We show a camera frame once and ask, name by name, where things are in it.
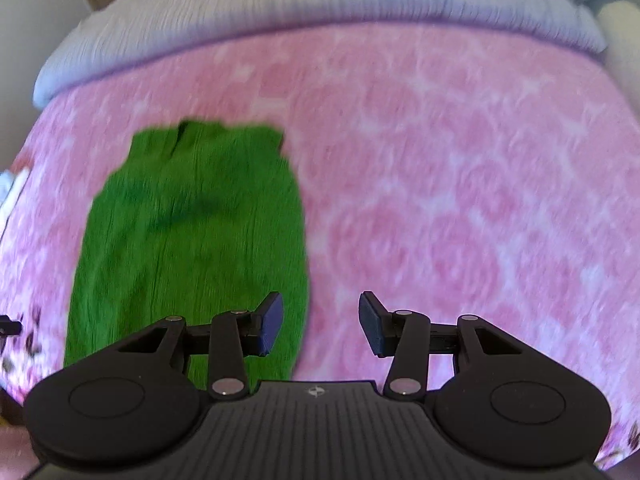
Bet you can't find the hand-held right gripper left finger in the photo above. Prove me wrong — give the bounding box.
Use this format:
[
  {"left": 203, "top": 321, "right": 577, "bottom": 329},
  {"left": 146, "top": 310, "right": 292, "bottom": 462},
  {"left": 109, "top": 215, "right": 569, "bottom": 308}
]
[{"left": 116, "top": 292, "right": 285, "bottom": 401}]

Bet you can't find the pink floral blanket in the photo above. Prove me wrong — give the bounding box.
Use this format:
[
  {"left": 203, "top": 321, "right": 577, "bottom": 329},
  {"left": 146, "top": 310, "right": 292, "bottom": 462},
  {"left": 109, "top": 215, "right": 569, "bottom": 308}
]
[{"left": 0, "top": 22, "right": 640, "bottom": 471}]

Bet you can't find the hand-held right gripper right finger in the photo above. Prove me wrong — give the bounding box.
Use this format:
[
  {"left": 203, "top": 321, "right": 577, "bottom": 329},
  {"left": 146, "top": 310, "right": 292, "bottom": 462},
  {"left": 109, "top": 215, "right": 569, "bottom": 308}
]
[{"left": 359, "top": 290, "right": 527, "bottom": 401}]

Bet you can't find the pale ribbed quilt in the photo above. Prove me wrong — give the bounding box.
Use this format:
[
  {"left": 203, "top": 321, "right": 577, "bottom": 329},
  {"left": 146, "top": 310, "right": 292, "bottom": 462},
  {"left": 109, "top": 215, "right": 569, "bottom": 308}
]
[{"left": 34, "top": 0, "right": 609, "bottom": 109}]

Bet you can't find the green knitted sweater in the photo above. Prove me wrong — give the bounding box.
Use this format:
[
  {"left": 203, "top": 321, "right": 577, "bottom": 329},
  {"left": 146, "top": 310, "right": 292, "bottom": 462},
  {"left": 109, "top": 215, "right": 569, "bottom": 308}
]
[{"left": 64, "top": 119, "right": 312, "bottom": 390}]

